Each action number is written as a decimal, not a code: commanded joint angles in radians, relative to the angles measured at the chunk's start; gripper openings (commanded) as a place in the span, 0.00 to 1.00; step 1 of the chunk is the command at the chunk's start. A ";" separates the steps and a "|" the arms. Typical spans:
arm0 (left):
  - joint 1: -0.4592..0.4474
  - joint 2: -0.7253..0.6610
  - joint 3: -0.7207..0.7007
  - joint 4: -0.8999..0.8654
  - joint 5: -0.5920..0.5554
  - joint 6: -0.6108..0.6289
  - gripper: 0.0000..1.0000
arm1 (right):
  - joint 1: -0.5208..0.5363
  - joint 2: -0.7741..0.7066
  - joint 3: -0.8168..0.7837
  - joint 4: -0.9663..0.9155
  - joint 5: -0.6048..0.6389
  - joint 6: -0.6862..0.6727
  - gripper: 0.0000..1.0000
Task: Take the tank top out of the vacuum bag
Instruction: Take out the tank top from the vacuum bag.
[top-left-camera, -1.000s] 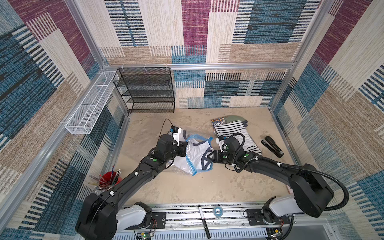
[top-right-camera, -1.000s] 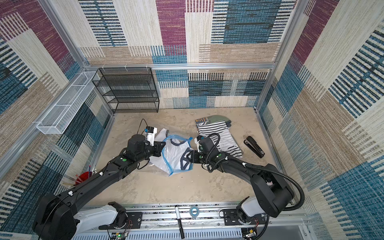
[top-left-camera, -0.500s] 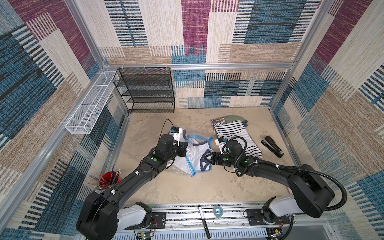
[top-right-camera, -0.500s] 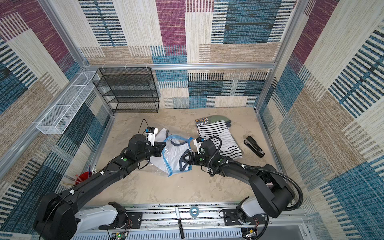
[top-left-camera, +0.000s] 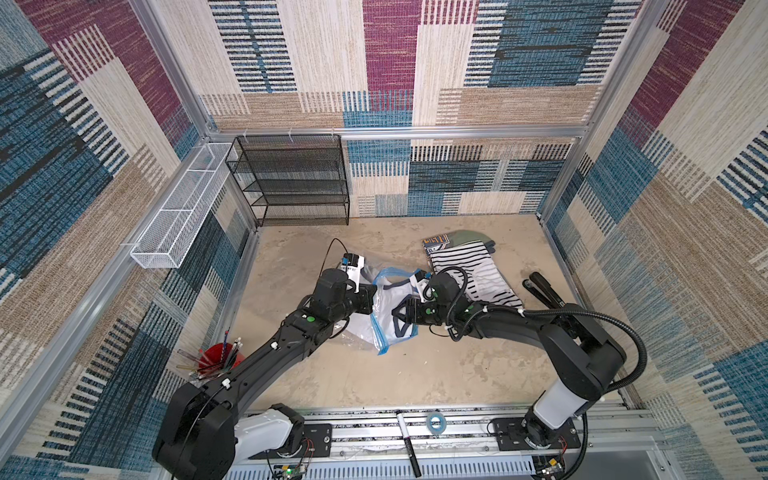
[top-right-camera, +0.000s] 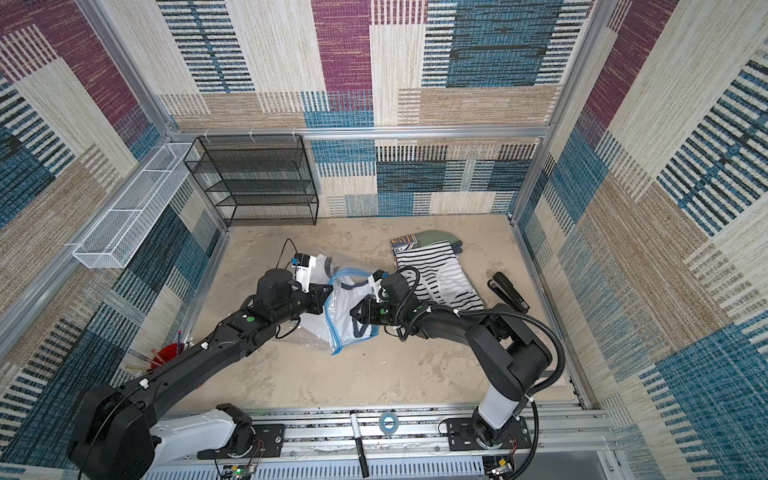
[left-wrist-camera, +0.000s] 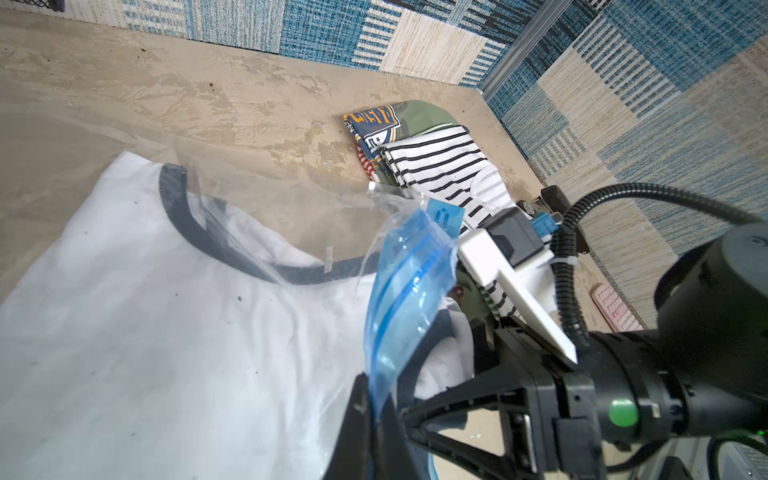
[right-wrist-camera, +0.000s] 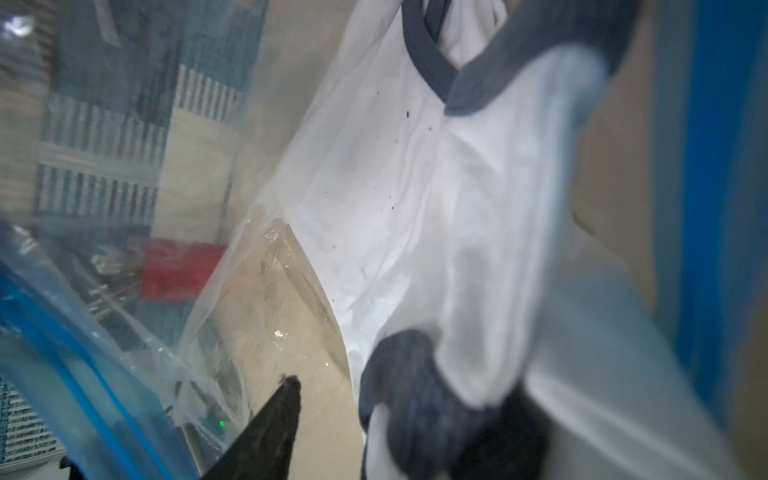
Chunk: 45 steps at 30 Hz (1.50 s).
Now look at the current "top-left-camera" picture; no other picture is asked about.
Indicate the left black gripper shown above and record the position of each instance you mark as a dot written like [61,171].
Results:
[366,293]

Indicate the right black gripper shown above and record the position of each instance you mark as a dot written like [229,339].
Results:
[411,309]

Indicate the clear vacuum bag blue zipper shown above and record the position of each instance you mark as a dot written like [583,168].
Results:
[371,272]

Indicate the white tank top navy trim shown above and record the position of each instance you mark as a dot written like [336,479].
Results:
[375,331]

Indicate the black white striped garment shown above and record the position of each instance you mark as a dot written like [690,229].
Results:
[485,281]

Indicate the green garment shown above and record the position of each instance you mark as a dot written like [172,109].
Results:
[457,238]

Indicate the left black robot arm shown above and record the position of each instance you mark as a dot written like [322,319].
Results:
[200,437]

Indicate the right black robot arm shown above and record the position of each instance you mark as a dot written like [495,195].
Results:
[592,353]

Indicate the blue tape roll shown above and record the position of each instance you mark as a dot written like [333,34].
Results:
[436,423]

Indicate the black stapler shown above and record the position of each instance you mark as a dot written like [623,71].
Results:
[539,287]

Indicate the black marker pen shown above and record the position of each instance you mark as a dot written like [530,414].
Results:
[415,466]

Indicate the red pencil cup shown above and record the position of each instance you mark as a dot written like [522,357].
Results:
[218,359]

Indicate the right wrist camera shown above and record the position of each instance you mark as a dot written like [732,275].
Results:
[420,281]

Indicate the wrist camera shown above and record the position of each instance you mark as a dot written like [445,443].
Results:
[420,281]
[353,264]

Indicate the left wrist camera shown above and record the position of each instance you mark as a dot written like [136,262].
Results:
[353,264]

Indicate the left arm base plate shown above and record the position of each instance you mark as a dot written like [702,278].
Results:
[313,439]

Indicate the black wire mesh shelf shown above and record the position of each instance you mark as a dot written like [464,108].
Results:
[292,180]

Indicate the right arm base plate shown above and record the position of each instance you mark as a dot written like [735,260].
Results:
[514,434]

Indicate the white wire mesh basket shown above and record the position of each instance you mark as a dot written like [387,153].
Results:
[166,241]

